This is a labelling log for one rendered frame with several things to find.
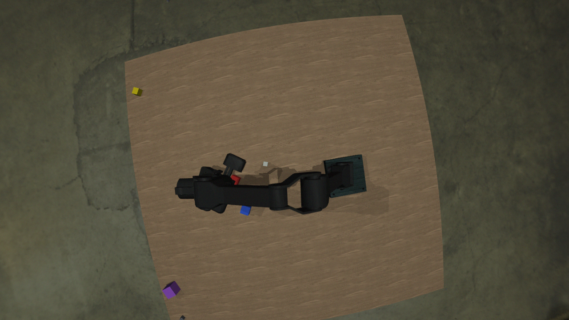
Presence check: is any red block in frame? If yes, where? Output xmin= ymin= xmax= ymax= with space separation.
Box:
xmin=231 ymin=174 xmax=241 ymax=185

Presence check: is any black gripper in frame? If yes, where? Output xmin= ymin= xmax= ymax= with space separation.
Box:
xmin=211 ymin=153 xmax=246 ymax=213

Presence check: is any purple cube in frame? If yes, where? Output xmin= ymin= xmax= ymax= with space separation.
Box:
xmin=162 ymin=281 xmax=181 ymax=299

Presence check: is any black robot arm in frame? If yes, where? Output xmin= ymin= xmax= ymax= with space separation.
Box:
xmin=175 ymin=162 xmax=354 ymax=215

